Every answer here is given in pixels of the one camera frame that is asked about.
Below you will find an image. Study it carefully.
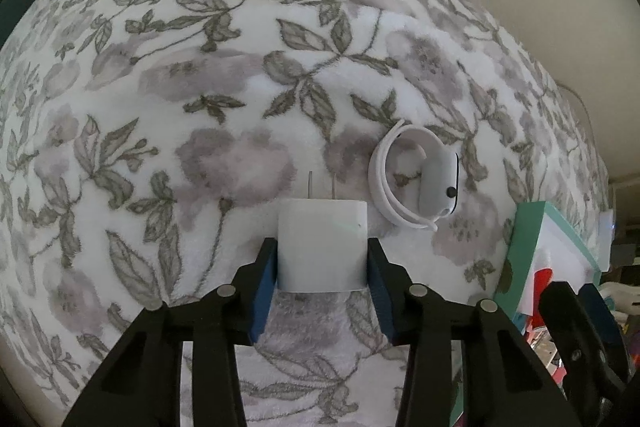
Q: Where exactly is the white wall charger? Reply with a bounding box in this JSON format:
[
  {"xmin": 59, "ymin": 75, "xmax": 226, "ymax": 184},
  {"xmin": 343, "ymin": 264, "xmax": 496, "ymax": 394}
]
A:
[{"xmin": 276, "ymin": 171, "xmax": 368, "ymax": 294}]

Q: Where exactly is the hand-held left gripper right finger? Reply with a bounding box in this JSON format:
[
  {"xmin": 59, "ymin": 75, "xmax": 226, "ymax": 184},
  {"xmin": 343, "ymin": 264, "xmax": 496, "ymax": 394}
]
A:
[{"xmin": 367, "ymin": 237, "xmax": 583, "ymax": 427}]

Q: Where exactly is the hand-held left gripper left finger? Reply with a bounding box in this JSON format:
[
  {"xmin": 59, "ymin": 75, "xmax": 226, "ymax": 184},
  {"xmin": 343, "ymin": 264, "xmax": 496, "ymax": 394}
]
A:
[{"xmin": 62, "ymin": 237, "xmax": 279, "ymax": 427}]

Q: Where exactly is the teal shallow box tray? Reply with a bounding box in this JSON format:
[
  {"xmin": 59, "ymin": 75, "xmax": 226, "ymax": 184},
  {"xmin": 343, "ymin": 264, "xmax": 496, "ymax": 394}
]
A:
[{"xmin": 450, "ymin": 201, "xmax": 603, "ymax": 427}]

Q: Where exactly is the thin white cable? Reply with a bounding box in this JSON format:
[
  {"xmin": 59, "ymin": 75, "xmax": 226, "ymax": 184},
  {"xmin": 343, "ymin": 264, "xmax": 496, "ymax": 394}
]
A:
[{"xmin": 556, "ymin": 83, "xmax": 598, "ymax": 148}]

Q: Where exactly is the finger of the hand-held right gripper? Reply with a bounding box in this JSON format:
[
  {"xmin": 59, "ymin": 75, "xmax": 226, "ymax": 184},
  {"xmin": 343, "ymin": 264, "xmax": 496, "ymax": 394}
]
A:
[
  {"xmin": 539, "ymin": 281, "xmax": 630, "ymax": 427},
  {"xmin": 579, "ymin": 284, "xmax": 631, "ymax": 380}
]

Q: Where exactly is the floral fleece blanket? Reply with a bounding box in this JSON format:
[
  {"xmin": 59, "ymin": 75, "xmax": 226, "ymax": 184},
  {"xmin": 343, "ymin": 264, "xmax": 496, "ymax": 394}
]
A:
[{"xmin": 0, "ymin": 0, "xmax": 608, "ymax": 427}]

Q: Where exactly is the white smartwatch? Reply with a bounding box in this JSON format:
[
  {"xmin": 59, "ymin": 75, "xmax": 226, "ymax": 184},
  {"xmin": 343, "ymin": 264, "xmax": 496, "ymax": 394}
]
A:
[{"xmin": 368, "ymin": 119, "xmax": 461, "ymax": 232}]

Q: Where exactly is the dark blue cabinet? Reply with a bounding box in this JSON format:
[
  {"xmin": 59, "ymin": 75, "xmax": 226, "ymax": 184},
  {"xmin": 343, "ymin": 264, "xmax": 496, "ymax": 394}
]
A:
[{"xmin": 0, "ymin": 0, "xmax": 36, "ymax": 42}]

